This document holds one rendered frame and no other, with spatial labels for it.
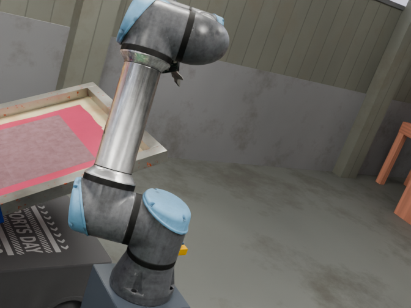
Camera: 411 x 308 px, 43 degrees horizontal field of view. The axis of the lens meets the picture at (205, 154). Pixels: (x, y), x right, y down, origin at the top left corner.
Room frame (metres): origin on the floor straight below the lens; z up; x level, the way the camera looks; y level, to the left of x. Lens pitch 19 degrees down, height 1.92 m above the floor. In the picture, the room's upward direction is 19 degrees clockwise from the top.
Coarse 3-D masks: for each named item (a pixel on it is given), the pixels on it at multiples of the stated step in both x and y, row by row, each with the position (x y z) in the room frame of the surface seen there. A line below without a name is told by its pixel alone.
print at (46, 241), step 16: (32, 208) 1.64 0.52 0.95; (0, 224) 1.48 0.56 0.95; (16, 224) 1.51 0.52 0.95; (32, 224) 1.55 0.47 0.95; (48, 224) 1.58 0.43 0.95; (0, 240) 1.40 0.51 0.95; (16, 240) 1.43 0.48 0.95; (32, 240) 1.46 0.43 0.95; (48, 240) 1.49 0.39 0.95; (64, 240) 1.52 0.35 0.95
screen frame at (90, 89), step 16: (32, 96) 1.76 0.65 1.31; (48, 96) 1.76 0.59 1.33; (64, 96) 1.80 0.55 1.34; (80, 96) 1.83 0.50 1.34; (96, 96) 1.78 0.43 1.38; (0, 112) 1.66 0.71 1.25; (16, 112) 1.70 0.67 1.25; (144, 144) 1.49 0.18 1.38; (160, 144) 1.48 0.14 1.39; (144, 160) 1.41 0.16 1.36; (160, 160) 1.44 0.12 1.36; (64, 176) 1.30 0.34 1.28; (80, 176) 1.30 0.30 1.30; (16, 192) 1.21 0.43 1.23; (32, 192) 1.22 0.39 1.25; (48, 192) 1.24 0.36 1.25; (64, 192) 1.27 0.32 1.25; (16, 208) 1.19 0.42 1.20
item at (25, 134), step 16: (64, 112) 1.72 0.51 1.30; (80, 112) 1.73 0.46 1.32; (0, 128) 1.60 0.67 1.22; (16, 128) 1.60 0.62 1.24; (32, 128) 1.61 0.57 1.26; (48, 128) 1.61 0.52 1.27; (64, 128) 1.61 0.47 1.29; (80, 128) 1.62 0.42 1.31; (96, 128) 1.62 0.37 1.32; (0, 144) 1.50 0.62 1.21; (16, 144) 1.51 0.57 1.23; (32, 144) 1.51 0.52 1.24
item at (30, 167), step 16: (48, 144) 1.51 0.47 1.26; (64, 144) 1.52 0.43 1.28; (80, 144) 1.52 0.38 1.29; (96, 144) 1.53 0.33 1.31; (0, 160) 1.41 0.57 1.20; (16, 160) 1.42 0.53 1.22; (32, 160) 1.42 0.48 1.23; (48, 160) 1.43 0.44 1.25; (64, 160) 1.43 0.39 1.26; (80, 160) 1.44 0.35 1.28; (0, 176) 1.34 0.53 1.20; (16, 176) 1.34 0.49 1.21; (32, 176) 1.34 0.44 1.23; (48, 176) 1.35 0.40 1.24; (0, 192) 1.26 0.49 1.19
